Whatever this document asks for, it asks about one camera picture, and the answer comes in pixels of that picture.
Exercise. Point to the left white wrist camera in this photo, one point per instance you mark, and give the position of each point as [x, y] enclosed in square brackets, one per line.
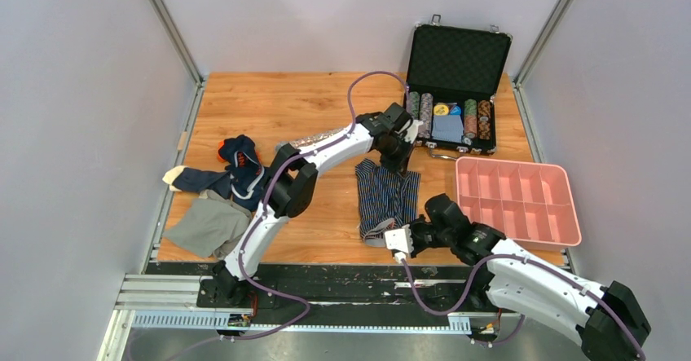
[412, 131]

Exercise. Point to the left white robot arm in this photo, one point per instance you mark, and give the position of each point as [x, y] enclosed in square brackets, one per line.
[292, 179]

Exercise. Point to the grey poker chip stack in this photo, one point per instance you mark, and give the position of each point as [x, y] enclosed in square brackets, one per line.
[426, 106]

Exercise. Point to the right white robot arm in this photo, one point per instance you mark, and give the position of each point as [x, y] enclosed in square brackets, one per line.
[605, 321]

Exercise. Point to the pink compartment tray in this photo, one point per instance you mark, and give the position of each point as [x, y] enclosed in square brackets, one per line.
[530, 203]

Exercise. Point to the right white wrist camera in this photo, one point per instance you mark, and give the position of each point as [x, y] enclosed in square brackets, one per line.
[399, 242]

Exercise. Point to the purple poker chip stack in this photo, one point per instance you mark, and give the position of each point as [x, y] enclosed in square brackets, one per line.
[413, 104]

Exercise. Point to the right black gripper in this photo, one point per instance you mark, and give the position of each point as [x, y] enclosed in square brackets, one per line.
[416, 250]

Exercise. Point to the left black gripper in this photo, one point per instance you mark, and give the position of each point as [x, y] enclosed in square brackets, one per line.
[399, 164]

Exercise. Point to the glittery silver microphone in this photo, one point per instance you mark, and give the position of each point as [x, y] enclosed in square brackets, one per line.
[308, 140]

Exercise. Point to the grey cloth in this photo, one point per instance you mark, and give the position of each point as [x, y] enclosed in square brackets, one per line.
[211, 227]

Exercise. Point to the green poker chip stack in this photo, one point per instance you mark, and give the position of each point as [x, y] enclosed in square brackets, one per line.
[471, 118]

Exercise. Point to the brown poker chip stack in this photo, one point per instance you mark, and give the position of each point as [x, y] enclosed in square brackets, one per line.
[484, 120]

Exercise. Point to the yellow dealer button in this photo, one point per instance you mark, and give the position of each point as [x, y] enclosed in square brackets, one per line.
[441, 109]

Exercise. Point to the navy white orange garment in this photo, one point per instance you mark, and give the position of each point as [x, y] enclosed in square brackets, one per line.
[242, 180]

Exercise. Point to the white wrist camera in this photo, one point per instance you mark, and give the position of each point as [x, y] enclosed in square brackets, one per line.
[399, 242]
[412, 131]

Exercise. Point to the aluminium frame rail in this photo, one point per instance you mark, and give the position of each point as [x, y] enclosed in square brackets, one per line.
[169, 301]

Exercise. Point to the blue playing card deck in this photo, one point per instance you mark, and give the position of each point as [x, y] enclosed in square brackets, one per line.
[448, 128]

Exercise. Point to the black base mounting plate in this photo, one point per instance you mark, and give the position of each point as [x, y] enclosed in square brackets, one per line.
[339, 295]

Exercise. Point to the navy striped underwear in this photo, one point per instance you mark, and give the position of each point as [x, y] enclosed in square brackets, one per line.
[386, 200]

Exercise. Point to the black poker chip case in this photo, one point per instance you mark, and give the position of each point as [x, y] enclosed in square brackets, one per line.
[455, 64]

